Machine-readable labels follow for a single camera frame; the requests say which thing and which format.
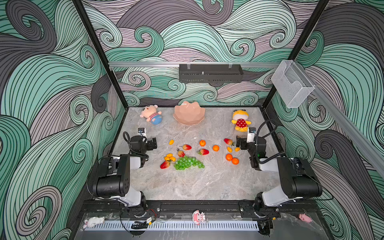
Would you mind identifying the pink octopus figurine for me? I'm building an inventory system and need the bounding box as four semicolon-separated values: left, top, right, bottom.
193;210;206;226

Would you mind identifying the black wall tray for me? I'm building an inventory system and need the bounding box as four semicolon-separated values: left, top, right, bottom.
179;64;244;86

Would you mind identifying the orange mandarin centre right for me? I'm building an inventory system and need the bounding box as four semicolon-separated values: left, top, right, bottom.
213;145;220;152

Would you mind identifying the orange mandarin lower left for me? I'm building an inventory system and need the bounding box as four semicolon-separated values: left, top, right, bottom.
226;154;233;161

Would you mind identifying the white mouse toy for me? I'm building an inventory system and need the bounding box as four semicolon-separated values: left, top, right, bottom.
83;217;105;229

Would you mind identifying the clear plastic wall bin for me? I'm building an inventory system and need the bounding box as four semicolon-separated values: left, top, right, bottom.
271;60;315;109

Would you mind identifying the pink pig toy small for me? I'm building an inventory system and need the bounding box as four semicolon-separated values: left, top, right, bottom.
299;214;313;223

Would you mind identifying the aluminium rail right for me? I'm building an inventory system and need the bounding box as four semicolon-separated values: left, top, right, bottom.
297;63;384;176

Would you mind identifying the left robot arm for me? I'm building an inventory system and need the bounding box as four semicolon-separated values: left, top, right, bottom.
87;128;157;209

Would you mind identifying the pink pig plush toy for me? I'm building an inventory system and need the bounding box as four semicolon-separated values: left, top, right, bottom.
140;105;163;125

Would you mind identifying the aluminium rail back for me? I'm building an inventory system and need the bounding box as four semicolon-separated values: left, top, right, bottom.
108;61;280;69

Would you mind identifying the aluminium rail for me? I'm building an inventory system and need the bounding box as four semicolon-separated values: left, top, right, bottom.
297;63;384;176
108;61;280;69

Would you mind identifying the white ventilated cable duct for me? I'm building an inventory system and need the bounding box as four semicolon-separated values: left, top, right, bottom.
85;221;259;232

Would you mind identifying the green grape bunch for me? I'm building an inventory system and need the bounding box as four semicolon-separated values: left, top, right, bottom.
174;156;205;171

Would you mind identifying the pink scalloped fruit bowl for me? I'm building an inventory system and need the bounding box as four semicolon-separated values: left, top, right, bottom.
173;101;206;126

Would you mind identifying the yellow chick plush toy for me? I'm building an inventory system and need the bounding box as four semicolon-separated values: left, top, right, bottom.
232;110;251;132

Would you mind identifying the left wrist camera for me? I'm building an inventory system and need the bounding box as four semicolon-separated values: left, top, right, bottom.
138;128;147;137

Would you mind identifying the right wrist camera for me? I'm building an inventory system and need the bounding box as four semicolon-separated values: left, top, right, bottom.
247;127;257;143

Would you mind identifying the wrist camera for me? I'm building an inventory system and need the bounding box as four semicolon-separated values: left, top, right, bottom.
138;128;147;137
247;127;257;143

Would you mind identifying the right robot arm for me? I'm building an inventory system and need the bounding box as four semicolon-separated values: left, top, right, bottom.
236;120;323;211

